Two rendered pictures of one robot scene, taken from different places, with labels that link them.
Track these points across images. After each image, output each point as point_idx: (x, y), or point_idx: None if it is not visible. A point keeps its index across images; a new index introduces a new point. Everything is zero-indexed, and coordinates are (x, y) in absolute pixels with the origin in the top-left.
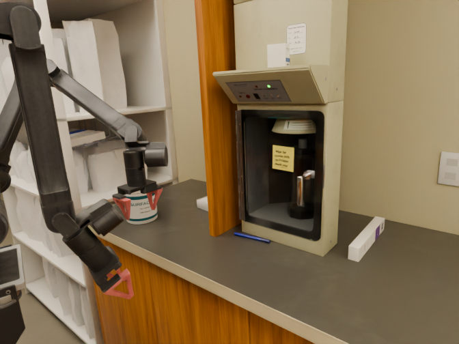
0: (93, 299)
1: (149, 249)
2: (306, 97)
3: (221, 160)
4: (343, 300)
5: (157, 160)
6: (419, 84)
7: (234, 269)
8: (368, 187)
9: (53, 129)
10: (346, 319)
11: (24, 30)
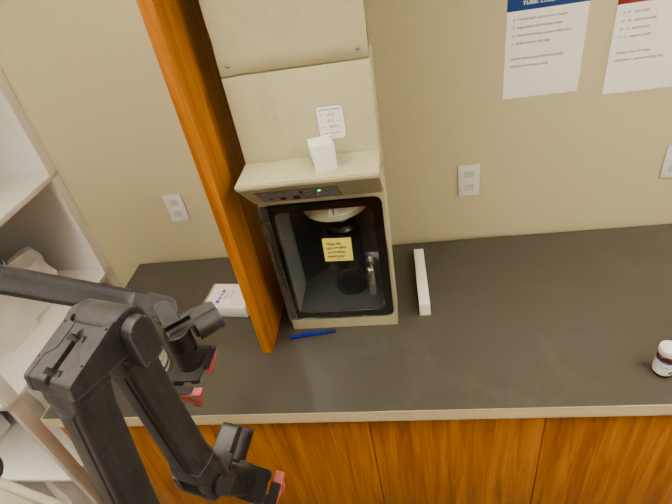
0: (91, 486)
1: (213, 412)
2: (363, 191)
3: (253, 269)
4: (448, 367)
5: (215, 328)
6: (427, 101)
7: (333, 386)
8: (391, 214)
9: (183, 408)
10: (463, 385)
11: (147, 342)
